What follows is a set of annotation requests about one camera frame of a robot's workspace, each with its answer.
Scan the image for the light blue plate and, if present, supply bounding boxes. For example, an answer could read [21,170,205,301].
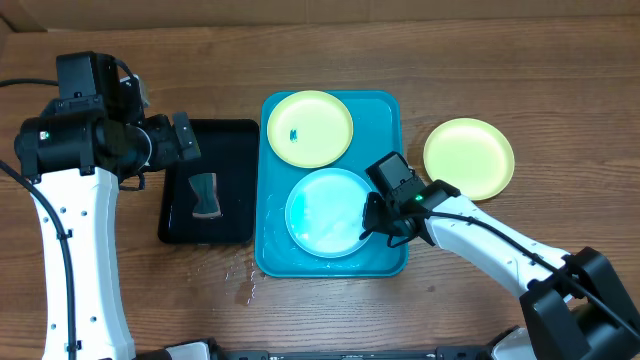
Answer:
[285,168,371,259]

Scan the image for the yellow-rimmed plate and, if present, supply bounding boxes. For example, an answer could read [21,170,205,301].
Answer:
[423,118,515,201]
[266,90,354,169]

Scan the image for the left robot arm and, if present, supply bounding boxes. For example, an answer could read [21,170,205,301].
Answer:
[15,110,199,359]

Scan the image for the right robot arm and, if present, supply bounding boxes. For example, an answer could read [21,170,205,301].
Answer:
[364,177,639,359]

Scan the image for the black plastic tray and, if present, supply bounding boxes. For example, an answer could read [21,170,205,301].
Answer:
[158,119,259,245]

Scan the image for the teal plastic tray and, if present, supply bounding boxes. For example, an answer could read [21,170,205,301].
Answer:
[255,90,409,278]

